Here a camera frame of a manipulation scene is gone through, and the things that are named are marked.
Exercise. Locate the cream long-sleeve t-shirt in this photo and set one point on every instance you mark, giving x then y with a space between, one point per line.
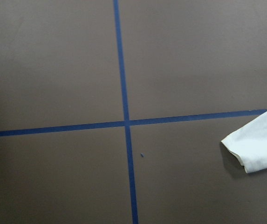
249 144

